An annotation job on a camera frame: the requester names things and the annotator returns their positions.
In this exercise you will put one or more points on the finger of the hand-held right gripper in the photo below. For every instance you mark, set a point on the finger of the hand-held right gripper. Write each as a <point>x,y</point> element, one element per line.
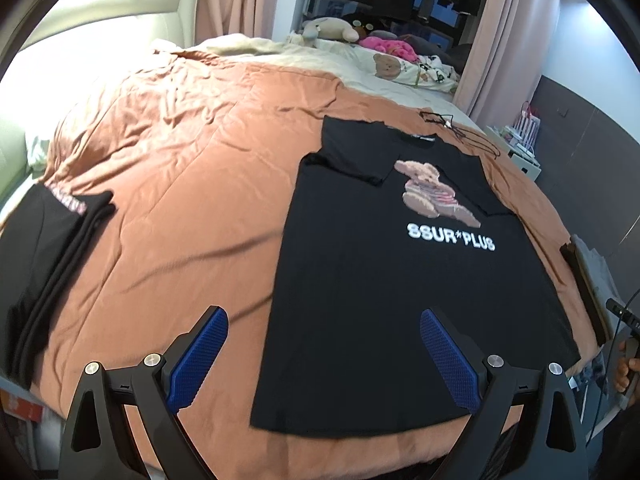
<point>622,312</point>

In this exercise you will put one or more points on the black bear-print T-shirt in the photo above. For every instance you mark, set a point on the black bear-print T-shirt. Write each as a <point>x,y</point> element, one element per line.
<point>380,285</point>

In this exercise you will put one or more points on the brown plush toy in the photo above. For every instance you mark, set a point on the brown plush toy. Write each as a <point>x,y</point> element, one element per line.
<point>365,25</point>

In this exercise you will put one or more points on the folded grey garment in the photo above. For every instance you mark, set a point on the folded grey garment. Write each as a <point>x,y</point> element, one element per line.
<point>595,270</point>

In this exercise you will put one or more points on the folded black clothes pile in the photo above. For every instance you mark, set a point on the folded black clothes pile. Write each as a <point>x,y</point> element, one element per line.
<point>45,270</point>

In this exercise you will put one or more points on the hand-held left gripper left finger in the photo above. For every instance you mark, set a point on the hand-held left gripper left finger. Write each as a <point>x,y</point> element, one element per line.
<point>197,360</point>

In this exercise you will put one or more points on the black and white patterned cloth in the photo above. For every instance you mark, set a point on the black and white patterned cloth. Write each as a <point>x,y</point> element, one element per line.
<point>435,70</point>

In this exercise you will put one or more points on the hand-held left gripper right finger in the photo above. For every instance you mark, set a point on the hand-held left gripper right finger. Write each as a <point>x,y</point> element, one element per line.
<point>450,360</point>

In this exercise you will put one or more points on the pink plush toy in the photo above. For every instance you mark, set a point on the pink plush toy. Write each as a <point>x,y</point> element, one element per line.
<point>390,47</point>

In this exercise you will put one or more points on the cream padded headboard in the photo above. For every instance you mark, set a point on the cream padded headboard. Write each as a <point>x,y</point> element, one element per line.
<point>100,35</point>

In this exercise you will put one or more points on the beige plush toy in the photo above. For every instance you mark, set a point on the beige plush toy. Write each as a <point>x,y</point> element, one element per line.
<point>330,27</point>

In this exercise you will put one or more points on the orange box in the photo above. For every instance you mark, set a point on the orange box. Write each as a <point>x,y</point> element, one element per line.
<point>20,402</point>

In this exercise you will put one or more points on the orange blanket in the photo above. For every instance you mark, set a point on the orange blanket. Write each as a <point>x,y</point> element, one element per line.
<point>190,170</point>

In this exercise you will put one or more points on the person's right hand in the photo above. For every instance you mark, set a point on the person's right hand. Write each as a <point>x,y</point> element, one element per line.
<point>621,367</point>

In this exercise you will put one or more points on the grey folded cloth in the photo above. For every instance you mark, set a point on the grey folded cloth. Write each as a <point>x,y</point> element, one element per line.
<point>582,290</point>

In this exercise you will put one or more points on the pale pillow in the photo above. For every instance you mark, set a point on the pale pillow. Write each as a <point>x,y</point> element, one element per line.
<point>20,150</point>

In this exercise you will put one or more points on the grey cushion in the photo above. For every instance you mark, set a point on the grey cushion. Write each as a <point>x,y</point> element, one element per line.
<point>440,47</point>

